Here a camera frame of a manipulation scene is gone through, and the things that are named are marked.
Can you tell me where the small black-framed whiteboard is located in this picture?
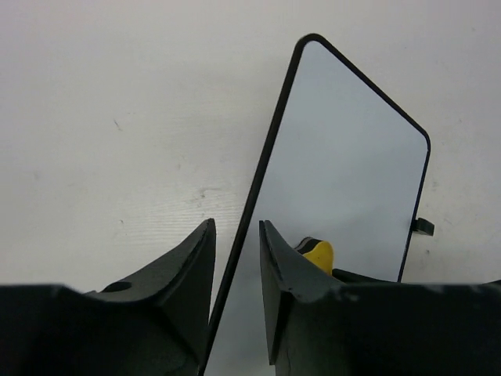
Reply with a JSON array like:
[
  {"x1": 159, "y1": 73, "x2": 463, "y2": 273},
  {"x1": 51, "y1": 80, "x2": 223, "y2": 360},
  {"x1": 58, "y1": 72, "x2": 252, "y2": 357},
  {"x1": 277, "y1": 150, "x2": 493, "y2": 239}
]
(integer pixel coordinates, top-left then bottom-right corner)
[{"x1": 201, "y1": 34, "x2": 431, "y2": 375}]

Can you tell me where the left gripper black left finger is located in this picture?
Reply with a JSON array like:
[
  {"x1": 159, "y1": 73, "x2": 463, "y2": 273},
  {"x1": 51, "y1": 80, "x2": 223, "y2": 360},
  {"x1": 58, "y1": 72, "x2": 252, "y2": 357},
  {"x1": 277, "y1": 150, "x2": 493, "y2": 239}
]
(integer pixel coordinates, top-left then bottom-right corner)
[{"x1": 1, "y1": 219, "x2": 216, "y2": 375}]

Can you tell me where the yellow whiteboard eraser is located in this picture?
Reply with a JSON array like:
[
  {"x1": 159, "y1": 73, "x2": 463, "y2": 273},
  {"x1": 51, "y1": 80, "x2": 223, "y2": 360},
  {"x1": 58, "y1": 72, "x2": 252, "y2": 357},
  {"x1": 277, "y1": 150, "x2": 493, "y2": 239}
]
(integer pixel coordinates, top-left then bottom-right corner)
[{"x1": 294, "y1": 237, "x2": 334, "y2": 276}]

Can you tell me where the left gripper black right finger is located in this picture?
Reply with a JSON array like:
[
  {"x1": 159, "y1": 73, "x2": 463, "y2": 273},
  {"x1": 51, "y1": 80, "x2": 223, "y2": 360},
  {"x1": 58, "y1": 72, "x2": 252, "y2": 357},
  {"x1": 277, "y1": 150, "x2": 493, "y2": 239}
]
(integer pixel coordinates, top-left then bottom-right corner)
[{"x1": 259, "y1": 221, "x2": 500, "y2": 375}]

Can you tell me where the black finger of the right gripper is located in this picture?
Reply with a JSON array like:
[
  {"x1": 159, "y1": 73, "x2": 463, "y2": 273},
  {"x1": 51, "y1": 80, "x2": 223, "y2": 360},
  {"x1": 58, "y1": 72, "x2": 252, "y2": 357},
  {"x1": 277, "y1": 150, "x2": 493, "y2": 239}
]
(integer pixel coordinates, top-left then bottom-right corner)
[{"x1": 331, "y1": 269, "x2": 391, "y2": 284}]

